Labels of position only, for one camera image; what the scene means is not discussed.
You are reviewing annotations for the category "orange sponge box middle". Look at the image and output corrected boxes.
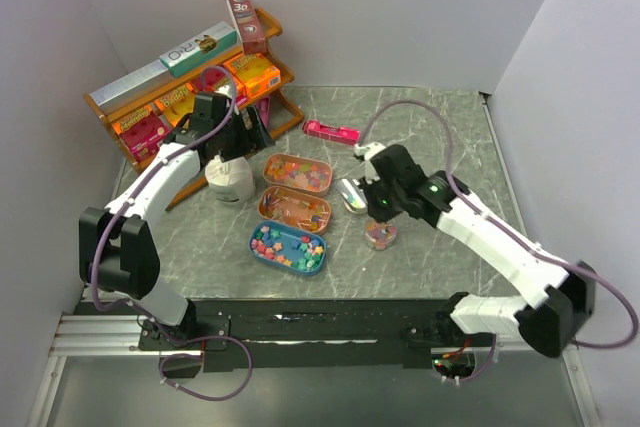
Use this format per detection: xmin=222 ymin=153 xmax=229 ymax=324
xmin=154 ymin=82 xmax=195 ymax=126

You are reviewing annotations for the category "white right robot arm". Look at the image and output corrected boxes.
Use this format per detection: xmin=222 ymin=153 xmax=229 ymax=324
xmin=354 ymin=142 xmax=595 ymax=358

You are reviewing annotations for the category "pink box on table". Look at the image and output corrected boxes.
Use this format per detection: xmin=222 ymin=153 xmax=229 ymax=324
xmin=302 ymin=119 xmax=360 ymax=146

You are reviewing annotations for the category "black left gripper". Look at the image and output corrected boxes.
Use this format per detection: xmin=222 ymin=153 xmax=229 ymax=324
xmin=215 ymin=105 xmax=275 ymax=163

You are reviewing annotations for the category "pink tin of gummies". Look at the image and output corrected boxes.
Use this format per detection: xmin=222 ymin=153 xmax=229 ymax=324
xmin=263 ymin=153 xmax=333 ymax=197

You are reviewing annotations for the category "red orange sponge box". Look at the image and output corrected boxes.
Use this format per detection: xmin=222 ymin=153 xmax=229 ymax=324
xmin=190 ymin=68 xmax=249 ymax=108

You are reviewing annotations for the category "pink slim box upright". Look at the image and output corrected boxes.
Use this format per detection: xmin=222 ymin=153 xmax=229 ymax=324
xmin=254 ymin=96 xmax=270 ymax=127

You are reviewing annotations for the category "red tall carton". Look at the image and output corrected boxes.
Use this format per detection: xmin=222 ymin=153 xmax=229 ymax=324
xmin=226 ymin=0 xmax=267 ymax=55

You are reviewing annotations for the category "teal long box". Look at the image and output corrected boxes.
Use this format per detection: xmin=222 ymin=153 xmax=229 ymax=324
xmin=159 ymin=22 xmax=237 ymax=77

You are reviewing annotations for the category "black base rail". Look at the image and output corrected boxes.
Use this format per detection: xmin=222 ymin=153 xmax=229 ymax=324
xmin=138 ymin=299 xmax=492 ymax=372

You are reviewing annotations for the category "silver long box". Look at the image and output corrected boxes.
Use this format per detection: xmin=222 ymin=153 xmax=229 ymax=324
xmin=89 ymin=59 xmax=173 ymax=114

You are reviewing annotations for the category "gold jar lid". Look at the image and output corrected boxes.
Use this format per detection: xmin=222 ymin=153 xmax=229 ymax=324
xmin=346 ymin=205 xmax=367 ymax=215

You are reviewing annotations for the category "blue tin of star candies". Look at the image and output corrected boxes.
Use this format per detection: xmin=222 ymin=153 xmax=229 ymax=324
xmin=248 ymin=220 xmax=328 ymax=277

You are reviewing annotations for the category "pink sponge box left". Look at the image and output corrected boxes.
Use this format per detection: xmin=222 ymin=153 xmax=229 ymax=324
xmin=111 ymin=103 xmax=172 ymax=162

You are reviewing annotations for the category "white toilet paper roll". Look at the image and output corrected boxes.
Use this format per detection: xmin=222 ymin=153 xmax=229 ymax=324
xmin=204 ymin=156 xmax=256 ymax=204

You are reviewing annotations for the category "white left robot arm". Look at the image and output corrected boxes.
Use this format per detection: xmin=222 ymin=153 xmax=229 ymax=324
xmin=79 ymin=92 xmax=273 ymax=349

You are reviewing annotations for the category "orange sponge box right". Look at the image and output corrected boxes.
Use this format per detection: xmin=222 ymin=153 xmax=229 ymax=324
xmin=223 ymin=53 xmax=281 ymax=99

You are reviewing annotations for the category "clear plastic jar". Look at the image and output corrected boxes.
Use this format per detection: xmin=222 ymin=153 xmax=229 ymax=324
xmin=364 ymin=219 xmax=397 ymax=251

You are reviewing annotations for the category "silver metal scoop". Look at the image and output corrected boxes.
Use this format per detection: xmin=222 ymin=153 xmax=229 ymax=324
xmin=336 ymin=178 xmax=368 ymax=209

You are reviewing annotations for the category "pink tin of lollipops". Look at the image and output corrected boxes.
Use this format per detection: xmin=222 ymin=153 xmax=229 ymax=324
xmin=257 ymin=186 xmax=332 ymax=235

